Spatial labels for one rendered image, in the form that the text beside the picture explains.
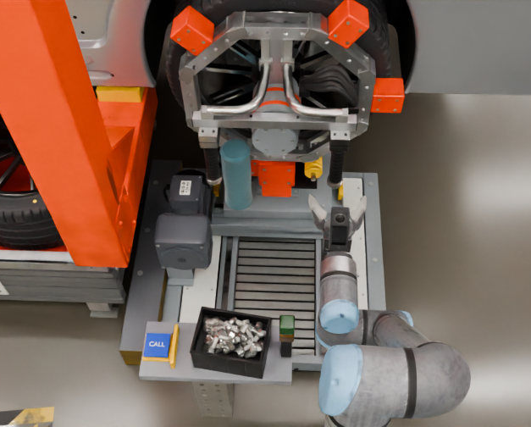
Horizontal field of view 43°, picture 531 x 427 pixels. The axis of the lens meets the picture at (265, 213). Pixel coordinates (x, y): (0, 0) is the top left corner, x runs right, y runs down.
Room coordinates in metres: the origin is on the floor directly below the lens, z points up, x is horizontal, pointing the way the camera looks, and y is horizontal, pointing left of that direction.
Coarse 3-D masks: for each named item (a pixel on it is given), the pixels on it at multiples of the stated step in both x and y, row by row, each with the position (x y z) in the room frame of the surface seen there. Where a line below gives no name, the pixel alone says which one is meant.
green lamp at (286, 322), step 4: (280, 316) 0.77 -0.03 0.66; (284, 316) 0.77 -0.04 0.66; (288, 316) 0.77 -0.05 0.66; (292, 316) 0.77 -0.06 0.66; (280, 320) 0.76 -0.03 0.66; (284, 320) 0.76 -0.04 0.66; (288, 320) 0.75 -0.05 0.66; (292, 320) 0.75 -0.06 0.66; (280, 324) 0.74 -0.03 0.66; (284, 324) 0.74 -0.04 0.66; (288, 324) 0.74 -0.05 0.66; (292, 324) 0.74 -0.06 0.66; (280, 328) 0.74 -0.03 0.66; (284, 328) 0.73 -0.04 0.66; (288, 328) 0.73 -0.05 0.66; (292, 328) 0.73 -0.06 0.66; (280, 332) 0.73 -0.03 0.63; (284, 332) 0.73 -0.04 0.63; (288, 332) 0.73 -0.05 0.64; (292, 332) 0.73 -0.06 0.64
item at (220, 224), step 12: (216, 192) 1.53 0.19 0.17; (336, 192) 1.53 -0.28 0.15; (216, 204) 1.47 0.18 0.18; (336, 204) 1.48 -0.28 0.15; (216, 216) 1.44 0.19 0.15; (228, 216) 1.43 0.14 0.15; (216, 228) 1.38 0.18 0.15; (228, 228) 1.38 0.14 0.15; (240, 228) 1.38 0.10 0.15; (252, 228) 1.37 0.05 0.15; (264, 228) 1.37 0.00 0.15; (276, 228) 1.37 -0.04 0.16; (288, 228) 1.37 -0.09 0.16; (300, 228) 1.36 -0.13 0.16; (312, 228) 1.36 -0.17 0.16
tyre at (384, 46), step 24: (192, 0) 1.51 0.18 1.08; (216, 0) 1.45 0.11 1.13; (240, 0) 1.44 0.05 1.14; (264, 0) 1.43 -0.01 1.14; (288, 0) 1.43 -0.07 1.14; (312, 0) 1.43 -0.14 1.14; (336, 0) 1.43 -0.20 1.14; (360, 0) 1.48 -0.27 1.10; (216, 24) 1.44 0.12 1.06; (384, 24) 1.52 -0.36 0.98; (168, 48) 1.47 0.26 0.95; (384, 48) 1.42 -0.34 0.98; (168, 72) 1.46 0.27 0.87; (384, 72) 1.41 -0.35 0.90
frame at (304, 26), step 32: (224, 32) 1.36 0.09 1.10; (256, 32) 1.35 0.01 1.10; (288, 32) 1.35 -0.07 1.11; (320, 32) 1.34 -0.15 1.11; (192, 64) 1.36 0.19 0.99; (352, 64) 1.34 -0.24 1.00; (192, 96) 1.36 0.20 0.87; (192, 128) 1.36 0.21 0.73; (224, 128) 1.40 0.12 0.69; (288, 160) 1.35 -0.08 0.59
